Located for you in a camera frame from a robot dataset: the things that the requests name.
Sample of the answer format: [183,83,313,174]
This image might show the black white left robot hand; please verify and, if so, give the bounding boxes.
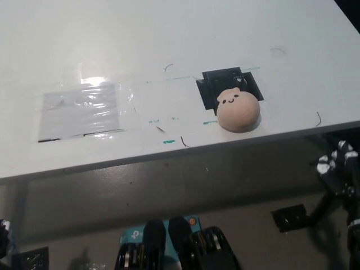
[0,218,12,254]

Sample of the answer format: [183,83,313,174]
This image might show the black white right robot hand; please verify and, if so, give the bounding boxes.
[316,140,360,198]

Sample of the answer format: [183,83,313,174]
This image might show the pink dumpling toy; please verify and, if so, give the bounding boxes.
[215,87,261,133]

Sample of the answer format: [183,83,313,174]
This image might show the black mask tape patch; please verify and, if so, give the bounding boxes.
[196,66,264,111]

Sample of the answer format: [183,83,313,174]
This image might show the teal router box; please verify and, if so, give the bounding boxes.
[119,215,202,267]

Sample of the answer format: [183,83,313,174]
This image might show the clear plastic sheet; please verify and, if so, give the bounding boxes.
[37,83,125,143]

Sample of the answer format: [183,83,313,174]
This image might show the clear plastic film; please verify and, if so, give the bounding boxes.
[35,65,265,141]

